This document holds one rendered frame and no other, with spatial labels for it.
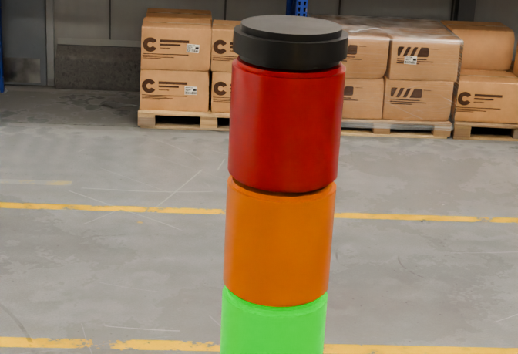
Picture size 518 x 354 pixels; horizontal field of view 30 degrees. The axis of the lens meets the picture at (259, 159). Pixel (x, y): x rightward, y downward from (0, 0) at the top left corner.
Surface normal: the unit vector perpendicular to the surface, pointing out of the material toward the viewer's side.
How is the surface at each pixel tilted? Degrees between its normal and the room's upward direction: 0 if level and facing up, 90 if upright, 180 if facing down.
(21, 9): 90
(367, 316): 0
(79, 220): 0
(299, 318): 90
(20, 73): 90
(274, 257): 90
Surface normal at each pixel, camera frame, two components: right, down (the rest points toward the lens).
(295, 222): 0.15, 0.32
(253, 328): -0.36, 0.28
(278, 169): -0.11, 0.31
